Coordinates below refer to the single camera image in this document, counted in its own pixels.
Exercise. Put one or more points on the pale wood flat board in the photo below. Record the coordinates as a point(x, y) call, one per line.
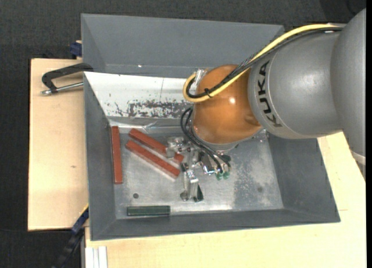
point(56, 144)

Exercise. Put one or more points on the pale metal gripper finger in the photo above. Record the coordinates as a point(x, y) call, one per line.
point(186, 187)
point(193, 189)

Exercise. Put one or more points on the grey metal bin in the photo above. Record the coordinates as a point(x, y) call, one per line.
point(255, 179)

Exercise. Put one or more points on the dark green flat block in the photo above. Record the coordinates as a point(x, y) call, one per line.
point(148, 210)

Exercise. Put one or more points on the red-brown flat block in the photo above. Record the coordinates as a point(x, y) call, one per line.
point(146, 140)
point(151, 157)
point(117, 156)

